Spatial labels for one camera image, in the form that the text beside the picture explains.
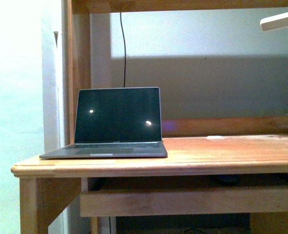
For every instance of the grey open laptop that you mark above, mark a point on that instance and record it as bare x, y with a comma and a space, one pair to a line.
116, 123

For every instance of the white desk grommet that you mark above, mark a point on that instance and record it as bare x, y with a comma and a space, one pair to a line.
214, 137

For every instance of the wooden keyboard tray drawer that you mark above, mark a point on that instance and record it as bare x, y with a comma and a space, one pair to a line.
213, 200

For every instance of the wooden desk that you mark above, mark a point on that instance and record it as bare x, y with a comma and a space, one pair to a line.
219, 73

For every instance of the white wall conduit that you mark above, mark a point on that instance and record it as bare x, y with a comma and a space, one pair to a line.
60, 87

